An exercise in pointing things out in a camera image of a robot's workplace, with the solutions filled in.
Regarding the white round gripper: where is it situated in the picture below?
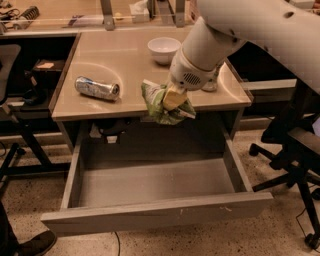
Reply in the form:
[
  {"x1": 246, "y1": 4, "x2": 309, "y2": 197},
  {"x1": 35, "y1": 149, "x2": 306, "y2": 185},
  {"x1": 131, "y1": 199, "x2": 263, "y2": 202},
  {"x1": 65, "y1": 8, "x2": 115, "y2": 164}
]
[{"x1": 163, "y1": 47, "x2": 221, "y2": 111}]

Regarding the green jalapeno chip bag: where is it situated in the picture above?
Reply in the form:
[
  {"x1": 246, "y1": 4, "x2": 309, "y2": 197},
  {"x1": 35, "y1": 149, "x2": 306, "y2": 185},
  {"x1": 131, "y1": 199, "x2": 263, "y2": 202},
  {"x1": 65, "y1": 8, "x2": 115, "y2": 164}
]
[{"x1": 141, "y1": 80, "x2": 196, "y2": 125}]

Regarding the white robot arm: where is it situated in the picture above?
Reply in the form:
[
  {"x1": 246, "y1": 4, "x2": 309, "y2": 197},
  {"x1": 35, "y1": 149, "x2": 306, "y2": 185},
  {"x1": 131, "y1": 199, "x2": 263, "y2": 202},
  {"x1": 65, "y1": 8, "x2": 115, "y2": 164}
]
[{"x1": 163, "y1": 0, "x2": 320, "y2": 111}]

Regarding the open grey drawer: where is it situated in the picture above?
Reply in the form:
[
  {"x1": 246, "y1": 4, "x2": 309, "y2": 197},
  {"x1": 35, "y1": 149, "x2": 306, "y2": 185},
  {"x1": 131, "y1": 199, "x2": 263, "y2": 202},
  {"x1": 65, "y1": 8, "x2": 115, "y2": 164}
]
[{"x1": 41, "y1": 114, "x2": 273, "y2": 236}]

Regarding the upright green soda can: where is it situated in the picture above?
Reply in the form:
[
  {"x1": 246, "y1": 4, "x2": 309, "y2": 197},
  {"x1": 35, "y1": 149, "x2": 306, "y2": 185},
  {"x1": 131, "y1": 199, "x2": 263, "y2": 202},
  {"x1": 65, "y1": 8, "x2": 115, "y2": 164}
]
[{"x1": 202, "y1": 63, "x2": 223, "y2": 92}]

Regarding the white ceramic bowl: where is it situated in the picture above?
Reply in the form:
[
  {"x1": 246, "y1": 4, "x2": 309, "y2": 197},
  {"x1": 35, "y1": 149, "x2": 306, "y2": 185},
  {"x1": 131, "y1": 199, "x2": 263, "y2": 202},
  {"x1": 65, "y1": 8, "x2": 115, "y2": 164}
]
[{"x1": 147, "y1": 37, "x2": 181, "y2": 65}]

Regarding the crushed silver soda can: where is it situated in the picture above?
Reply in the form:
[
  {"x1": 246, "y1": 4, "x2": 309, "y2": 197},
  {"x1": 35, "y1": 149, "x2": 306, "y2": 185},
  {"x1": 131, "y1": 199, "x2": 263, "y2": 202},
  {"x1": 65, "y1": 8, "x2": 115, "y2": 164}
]
[{"x1": 75, "y1": 76, "x2": 120, "y2": 101}]

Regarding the white tissue box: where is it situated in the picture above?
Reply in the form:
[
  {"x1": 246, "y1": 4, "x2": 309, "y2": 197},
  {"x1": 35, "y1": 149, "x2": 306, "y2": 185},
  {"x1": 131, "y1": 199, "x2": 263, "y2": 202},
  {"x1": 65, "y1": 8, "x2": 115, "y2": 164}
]
[{"x1": 129, "y1": 0, "x2": 149, "y2": 23}]

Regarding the black office chair right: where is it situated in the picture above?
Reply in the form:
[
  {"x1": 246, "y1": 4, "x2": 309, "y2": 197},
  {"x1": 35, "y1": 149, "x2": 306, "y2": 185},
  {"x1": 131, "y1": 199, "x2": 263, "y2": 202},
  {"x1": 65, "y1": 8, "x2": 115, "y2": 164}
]
[{"x1": 249, "y1": 79, "x2": 320, "y2": 250}]

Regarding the black box on shelf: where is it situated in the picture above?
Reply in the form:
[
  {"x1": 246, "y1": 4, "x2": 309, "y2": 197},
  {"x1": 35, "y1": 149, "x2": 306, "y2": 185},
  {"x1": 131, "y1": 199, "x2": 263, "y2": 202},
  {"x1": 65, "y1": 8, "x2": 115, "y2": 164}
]
[{"x1": 32, "y1": 59, "x2": 65, "y2": 89}]

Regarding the grey office chair left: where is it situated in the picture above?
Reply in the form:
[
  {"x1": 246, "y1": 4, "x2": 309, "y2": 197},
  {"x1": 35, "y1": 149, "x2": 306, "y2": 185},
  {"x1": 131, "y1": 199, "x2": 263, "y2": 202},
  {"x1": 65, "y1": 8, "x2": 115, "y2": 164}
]
[{"x1": 0, "y1": 44, "x2": 21, "y2": 192}]

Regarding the black shoe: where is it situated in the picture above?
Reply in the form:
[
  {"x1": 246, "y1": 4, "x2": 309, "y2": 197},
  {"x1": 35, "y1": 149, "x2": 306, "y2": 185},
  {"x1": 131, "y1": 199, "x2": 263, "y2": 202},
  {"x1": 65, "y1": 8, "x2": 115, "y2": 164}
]
[{"x1": 13, "y1": 230, "x2": 57, "y2": 256}]

